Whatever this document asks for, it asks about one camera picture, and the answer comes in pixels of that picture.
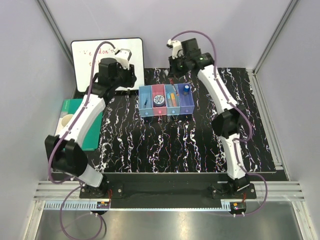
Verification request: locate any black marbled table mat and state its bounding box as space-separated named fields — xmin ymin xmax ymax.
xmin=85 ymin=67 xmax=276 ymax=173

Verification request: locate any blue white marker pen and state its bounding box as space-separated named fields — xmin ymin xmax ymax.
xmin=166 ymin=93 xmax=172 ymax=107

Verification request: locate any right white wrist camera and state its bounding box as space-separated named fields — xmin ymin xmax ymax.
xmin=166 ymin=39 xmax=185 ymax=60

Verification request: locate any yellow cream mug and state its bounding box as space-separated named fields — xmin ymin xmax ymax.
xmin=60 ymin=114 xmax=74 ymax=129

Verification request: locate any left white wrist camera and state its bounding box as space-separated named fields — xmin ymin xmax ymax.
xmin=114 ymin=48 xmax=132 ymax=70

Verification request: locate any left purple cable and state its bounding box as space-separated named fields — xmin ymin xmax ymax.
xmin=47 ymin=41 xmax=120 ymax=238

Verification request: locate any thin blue pen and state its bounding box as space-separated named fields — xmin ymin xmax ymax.
xmin=143 ymin=98 xmax=148 ymax=109

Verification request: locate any white dry-erase board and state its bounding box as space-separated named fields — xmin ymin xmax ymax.
xmin=71 ymin=37 xmax=145 ymax=93

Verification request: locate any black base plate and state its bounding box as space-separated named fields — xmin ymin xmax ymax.
xmin=79 ymin=173 xmax=257 ymax=211

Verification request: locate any orange highlighter pen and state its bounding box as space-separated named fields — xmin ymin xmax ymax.
xmin=170 ymin=92 xmax=177 ymax=107

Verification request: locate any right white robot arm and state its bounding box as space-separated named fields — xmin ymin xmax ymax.
xmin=167 ymin=38 xmax=250 ymax=199

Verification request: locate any purple bin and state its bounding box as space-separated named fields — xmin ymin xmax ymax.
xmin=177 ymin=83 xmax=195 ymax=115

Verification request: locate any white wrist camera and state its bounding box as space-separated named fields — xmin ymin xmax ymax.
xmin=166 ymin=39 xmax=185 ymax=60
xmin=114 ymin=48 xmax=132 ymax=70

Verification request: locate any pink bin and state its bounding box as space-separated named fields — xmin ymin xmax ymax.
xmin=151 ymin=84 xmax=167 ymax=116

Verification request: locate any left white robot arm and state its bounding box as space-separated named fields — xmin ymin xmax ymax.
xmin=44 ymin=57 xmax=137 ymax=198

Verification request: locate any grey blue glue stick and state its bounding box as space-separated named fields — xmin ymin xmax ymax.
xmin=183 ymin=84 xmax=190 ymax=96

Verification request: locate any blue white tape roll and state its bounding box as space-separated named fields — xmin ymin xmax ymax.
xmin=153 ymin=94 xmax=166 ymax=108

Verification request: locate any green notebook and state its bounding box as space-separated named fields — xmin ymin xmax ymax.
xmin=55 ymin=98 xmax=103 ymax=151

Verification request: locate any light blue bin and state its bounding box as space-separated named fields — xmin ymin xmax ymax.
xmin=138 ymin=85 xmax=154 ymax=118

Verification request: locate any teal blue bin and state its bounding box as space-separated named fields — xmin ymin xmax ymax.
xmin=164 ymin=84 xmax=181 ymax=116

